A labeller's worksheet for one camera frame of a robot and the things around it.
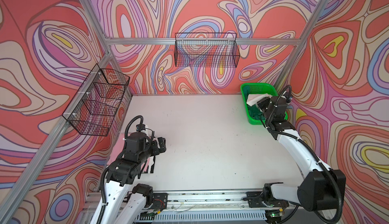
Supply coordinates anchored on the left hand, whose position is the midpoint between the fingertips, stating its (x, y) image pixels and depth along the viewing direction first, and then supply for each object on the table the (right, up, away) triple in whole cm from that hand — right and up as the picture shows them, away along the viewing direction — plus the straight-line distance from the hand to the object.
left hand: (160, 140), depth 72 cm
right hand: (+55, +21, +9) cm, 59 cm away
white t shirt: (+50, +21, +11) cm, 55 cm away
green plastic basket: (+71, +31, +44) cm, 89 cm away
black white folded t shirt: (-7, -16, +10) cm, 21 cm away
